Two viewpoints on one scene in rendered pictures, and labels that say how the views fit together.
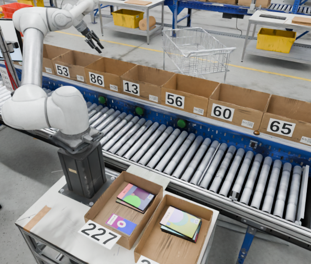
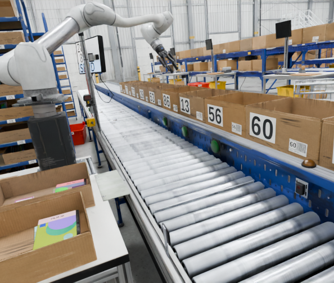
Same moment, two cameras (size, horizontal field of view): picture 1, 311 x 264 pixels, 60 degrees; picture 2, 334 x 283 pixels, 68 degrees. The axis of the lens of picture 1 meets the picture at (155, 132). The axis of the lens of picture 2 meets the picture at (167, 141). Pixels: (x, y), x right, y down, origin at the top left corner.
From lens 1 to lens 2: 1.32 m
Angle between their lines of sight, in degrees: 42
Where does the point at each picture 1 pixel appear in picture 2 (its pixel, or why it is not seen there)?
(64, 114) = (16, 64)
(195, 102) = (232, 114)
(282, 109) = not seen: outside the picture
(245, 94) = (330, 112)
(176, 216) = (62, 222)
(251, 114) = (301, 126)
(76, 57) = not seen: hidden behind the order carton
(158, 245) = (8, 246)
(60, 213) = not seen: hidden behind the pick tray
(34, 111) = (3, 60)
